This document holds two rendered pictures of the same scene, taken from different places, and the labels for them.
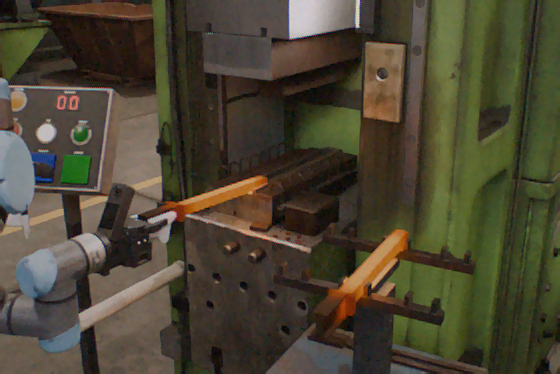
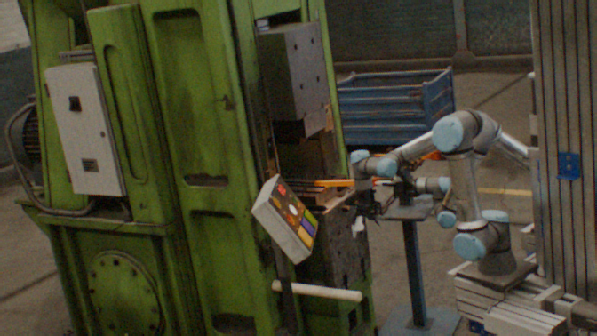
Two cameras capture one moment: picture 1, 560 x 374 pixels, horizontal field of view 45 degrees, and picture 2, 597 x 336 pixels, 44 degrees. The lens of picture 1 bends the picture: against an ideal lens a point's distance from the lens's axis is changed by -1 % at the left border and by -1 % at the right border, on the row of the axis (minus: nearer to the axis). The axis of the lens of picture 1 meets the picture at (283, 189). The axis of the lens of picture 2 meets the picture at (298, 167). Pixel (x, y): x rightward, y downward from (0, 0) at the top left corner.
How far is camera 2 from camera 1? 3.91 m
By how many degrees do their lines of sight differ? 85
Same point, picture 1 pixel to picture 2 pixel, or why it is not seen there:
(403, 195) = (336, 158)
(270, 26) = (323, 101)
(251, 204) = (330, 190)
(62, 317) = not seen: hidden behind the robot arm
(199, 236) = (331, 219)
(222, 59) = (312, 126)
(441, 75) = (334, 103)
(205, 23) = (304, 112)
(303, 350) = (391, 214)
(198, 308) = (336, 260)
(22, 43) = not seen: outside the picture
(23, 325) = not seen: hidden behind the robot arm
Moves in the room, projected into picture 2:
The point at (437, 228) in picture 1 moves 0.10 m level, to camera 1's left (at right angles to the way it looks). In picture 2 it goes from (344, 165) to (346, 170)
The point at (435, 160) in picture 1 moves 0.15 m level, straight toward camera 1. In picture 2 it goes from (338, 138) to (366, 135)
